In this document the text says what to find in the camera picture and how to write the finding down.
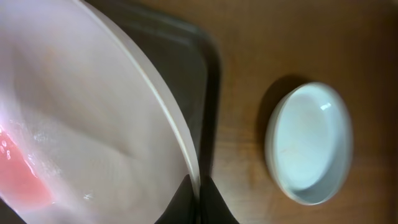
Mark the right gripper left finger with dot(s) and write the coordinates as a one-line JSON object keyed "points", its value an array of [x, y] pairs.
{"points": [[182, 207]]}

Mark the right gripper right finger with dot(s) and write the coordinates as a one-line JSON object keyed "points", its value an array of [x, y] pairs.
{"points": [[213, 208]]}

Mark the pale green plate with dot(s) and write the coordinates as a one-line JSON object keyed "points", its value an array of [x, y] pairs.
{"points": [[308, 144]]}

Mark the pinkish white plate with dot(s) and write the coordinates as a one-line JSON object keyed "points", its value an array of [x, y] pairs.
{"points": [[93, 118]]}

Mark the large brown serving tray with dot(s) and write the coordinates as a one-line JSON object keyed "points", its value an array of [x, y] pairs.
{"points": [[180, 62]]}

